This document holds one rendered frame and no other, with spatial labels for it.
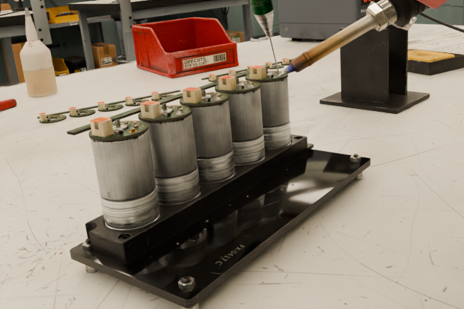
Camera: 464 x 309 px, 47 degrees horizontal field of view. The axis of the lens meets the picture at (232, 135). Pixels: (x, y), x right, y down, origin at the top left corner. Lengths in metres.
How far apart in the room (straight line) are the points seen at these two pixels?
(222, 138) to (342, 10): 0.57
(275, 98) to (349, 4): 0.51
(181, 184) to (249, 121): 0.06
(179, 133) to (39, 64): 0.42
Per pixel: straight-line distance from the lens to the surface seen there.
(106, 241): 0.23
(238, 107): 0.28
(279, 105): 0.30
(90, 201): 0.32
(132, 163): 0.22
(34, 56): 0.64
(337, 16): 0.82
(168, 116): 0.24
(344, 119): 0.43
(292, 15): 0.87
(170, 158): 0.24
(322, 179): 0.29
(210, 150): 0.26
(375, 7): 0.31
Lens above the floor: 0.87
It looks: 18 degrees down
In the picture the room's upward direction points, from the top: 5 degrees counter-clockwise
